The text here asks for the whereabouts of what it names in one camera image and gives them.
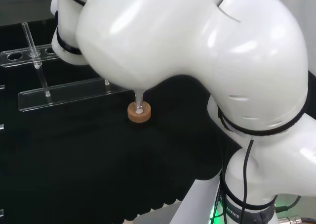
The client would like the pale board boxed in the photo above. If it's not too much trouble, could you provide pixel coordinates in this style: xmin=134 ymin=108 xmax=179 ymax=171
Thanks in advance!
xmin=130 ymin=178 xmax=223 ymax=224

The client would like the clear weighing funnel with NaCl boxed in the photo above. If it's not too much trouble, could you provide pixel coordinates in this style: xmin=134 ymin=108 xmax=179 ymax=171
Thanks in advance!
xmin=134 ymin=88 xmax=145 ymax=104

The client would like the black cable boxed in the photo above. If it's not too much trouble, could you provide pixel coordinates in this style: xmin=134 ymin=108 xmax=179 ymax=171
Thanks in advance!
xmin=276 ymin=196 xmax=302 ymax=211
xmin=240 ymin=137 xmax=255 ymax=207
xmin=212 ymin=168 xmax=229 ymax=224

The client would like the black bench cloth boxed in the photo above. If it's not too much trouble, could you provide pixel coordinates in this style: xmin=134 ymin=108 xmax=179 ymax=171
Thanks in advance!
xmin=0 ymin=18 xmax=244 ymax=217

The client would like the clear acrylic funnel stand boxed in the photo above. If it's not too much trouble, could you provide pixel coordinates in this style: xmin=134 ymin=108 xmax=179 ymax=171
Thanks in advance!
xmin=0 ymin=22 xmax=135 ymax=112

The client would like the clear round-bottom flask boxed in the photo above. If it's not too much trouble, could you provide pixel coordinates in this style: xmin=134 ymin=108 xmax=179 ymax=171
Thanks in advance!
xmin=132 ymin=99 xmax=147 ymax=115

